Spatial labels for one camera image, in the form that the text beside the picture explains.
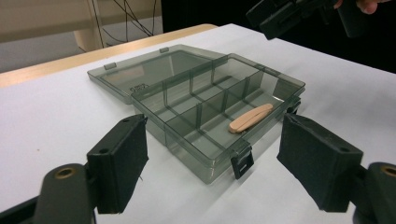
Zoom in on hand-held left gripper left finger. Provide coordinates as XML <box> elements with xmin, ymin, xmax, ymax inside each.
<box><xmin>86</xmin><ymin>113</ymin><xmax>149</xmax><ymax>216</ymax></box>

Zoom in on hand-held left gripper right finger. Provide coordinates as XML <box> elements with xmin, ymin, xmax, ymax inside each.
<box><xmin>276</xmin><ymin>113</ymin><xmax>364</xmax><ymax>213</ymax></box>

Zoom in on smoky clear compartment box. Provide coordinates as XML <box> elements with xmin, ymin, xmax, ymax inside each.
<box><xmin>87</xmin><ymin>44</ymin><xmax>306</xmax><ymax>185</ymax></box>

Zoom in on black curtain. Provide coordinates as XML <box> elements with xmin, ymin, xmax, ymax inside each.
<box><xmin>161</xmin><ymin>0</ymin><xmax>396</xmax><ymax>75</ymax></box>

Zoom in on light wooden table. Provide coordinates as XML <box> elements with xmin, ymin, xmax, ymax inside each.
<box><xmin>0</xmin><ymin>22</ymin><xmax>219</xmax><ymax>89</ymax></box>

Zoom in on beige wooden shelf unit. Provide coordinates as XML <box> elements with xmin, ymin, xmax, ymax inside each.
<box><xmin>0</xmin><ymin>0</ymin><xmax>163</xmax><ymax>54</ymax></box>

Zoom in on bundle of black cables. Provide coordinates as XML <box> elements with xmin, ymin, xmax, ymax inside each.
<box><xmin>90</xmin><ymin>0</ymin><xmax>158</xmax><ymax>49</ymax></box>

